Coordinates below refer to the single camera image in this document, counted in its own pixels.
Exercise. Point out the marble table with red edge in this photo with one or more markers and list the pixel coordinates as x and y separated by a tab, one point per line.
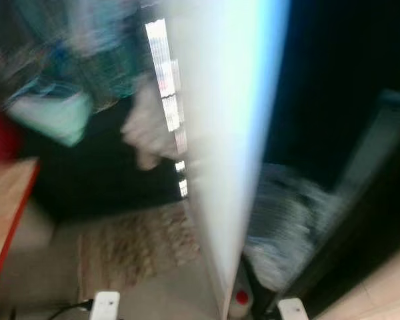
3	200

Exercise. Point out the clear bubble wrap sheet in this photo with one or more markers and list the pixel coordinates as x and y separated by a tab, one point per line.
286	220

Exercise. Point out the beige patterned floor mat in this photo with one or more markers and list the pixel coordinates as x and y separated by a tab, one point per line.
133	243

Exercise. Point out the pink patterned cloth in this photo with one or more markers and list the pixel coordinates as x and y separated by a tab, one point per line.
146	130

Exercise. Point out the teal garment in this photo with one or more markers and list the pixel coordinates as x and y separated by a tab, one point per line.
53	113

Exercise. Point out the white jug with red cap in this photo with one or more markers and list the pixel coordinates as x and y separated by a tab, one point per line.
241	296

